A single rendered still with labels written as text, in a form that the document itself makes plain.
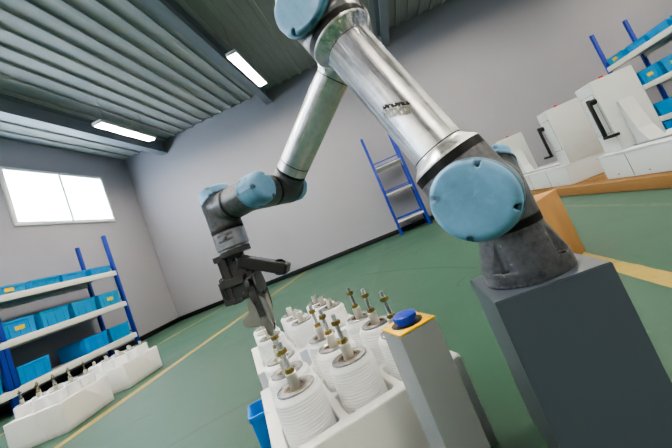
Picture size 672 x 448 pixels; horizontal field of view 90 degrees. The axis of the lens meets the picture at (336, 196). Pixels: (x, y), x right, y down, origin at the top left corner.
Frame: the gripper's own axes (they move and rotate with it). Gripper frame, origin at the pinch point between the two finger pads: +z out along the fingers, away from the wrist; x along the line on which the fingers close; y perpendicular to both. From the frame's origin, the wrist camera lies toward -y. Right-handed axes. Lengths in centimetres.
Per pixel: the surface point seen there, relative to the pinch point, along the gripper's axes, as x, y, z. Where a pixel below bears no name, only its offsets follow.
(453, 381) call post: 22.8, -30.9, 13.5
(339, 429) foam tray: 16.5, -10.1, 17.1
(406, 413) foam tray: 12.4, -21.6, 20.9
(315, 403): 14.3, -7.1, 12.6
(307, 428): 15.6, -4.6, 15.4
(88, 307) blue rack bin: -410, 384, -51
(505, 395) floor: -6, -43, 35
